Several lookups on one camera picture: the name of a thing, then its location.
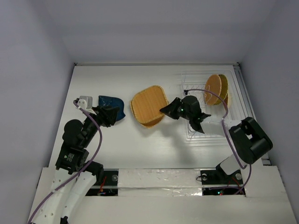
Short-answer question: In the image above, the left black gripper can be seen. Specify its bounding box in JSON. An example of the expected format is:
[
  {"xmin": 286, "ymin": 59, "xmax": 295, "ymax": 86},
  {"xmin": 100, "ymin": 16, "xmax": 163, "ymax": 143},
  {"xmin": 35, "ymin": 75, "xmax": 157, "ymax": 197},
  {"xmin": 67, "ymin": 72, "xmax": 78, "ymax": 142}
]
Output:
[{"xmin": 82, "ymin": 105, "xmax": 119, "ymax": 147}]

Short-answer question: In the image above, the dark blue plate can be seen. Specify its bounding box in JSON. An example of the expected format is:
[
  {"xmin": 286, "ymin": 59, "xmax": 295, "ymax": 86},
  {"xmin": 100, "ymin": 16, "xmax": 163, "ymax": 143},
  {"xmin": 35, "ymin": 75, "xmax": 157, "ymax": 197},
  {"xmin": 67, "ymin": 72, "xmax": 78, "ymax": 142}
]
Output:
[{"xmin": 97, "ymin": 95, "xmax": 127, "ymax": 122}]

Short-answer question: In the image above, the triangular woven orange plate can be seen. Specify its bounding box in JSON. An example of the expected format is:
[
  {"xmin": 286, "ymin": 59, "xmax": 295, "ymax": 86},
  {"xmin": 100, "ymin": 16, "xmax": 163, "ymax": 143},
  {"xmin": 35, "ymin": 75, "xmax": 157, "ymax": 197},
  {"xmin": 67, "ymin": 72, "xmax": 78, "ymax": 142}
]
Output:
[{"xmin": 130, "ymin": 101, "xmax": 164, "ymax": 128}]

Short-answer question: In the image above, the round orange woven plate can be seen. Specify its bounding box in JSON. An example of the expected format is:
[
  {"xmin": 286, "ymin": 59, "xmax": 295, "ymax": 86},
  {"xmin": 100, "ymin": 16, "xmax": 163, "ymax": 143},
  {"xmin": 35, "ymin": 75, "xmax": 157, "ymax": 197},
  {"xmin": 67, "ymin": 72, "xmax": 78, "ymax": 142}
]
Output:
[{"xmin": 205, "ymin": 74, "xmax": 221, "ymax": 105}]

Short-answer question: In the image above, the yellow round woven plate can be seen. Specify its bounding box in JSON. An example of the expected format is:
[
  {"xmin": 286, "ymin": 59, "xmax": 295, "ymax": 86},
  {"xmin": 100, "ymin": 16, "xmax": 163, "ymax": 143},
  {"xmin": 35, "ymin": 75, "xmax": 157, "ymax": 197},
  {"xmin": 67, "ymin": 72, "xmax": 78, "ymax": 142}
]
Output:
[{"xmin": 219, "ymin": 74, "xmax": 228, "ymax": 100}]

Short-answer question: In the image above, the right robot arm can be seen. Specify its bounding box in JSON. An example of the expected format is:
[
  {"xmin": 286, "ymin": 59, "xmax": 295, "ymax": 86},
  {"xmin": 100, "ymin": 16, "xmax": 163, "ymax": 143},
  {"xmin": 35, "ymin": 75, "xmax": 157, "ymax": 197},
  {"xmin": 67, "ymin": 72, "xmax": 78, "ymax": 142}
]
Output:
[{"xmin": 160, "ymin": 96, "xmax": 273, "ymax": 183}]

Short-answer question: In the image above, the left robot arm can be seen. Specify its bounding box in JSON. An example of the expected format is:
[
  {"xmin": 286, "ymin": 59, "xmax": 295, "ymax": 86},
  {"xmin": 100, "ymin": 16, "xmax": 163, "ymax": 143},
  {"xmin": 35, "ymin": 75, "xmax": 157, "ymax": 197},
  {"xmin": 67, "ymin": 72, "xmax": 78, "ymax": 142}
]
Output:
[{"xmin": 28, "ymin": 106, "xmax": 119, "ymax": 224}]

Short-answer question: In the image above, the small orange woven plate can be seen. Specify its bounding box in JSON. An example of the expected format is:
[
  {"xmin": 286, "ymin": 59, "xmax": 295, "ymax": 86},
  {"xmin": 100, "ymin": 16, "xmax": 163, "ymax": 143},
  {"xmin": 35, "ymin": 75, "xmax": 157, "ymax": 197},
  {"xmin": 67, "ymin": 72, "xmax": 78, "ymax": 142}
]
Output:
[{"xmin": 224, "ymin": 92, "xmax": 231, "ymax": 109}]

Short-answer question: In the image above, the white foam front board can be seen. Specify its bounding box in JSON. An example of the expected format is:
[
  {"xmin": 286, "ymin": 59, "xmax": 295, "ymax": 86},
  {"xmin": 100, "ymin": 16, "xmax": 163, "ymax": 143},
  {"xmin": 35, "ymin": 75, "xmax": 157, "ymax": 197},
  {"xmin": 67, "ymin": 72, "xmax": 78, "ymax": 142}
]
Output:
[{"xmin": 36, "ymin": 165, "xmax": 296, "ymax": 224}]

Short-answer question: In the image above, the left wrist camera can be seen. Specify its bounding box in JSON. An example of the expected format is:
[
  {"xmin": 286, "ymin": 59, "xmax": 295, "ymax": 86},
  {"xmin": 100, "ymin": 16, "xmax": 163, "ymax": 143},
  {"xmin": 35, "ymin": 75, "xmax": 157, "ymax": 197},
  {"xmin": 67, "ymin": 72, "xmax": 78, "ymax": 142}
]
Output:
[{"xmin": 75, "ymin": 96, "xmax": 93, "ymax": 110}]

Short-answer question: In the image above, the white wire dish rack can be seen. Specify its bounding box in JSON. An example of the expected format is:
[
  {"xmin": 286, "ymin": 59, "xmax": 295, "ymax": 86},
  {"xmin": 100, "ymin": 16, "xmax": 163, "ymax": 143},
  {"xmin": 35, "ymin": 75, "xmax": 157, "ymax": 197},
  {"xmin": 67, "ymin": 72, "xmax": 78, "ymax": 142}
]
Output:
[{"xmin": 179, "ymin": 69, "xmax": 249, "ymax": 140}]

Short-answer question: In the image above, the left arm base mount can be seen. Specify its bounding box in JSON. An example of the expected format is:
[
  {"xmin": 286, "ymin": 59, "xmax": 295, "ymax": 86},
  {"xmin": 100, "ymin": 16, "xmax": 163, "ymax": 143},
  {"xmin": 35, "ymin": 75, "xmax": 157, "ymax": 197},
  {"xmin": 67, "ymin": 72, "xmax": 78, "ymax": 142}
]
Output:
[{"xmin": 86, "ymin": 169, "xmax": 119, "ymax": 196}]

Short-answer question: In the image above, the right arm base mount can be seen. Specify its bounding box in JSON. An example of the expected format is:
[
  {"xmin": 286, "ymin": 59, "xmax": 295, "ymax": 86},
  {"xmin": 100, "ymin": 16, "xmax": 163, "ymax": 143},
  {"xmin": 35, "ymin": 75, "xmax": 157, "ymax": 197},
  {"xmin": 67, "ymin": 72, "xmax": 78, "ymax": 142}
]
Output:
[{"xmin": 196, "ymin": 169, "xmax": 245, "ymax": 196}]

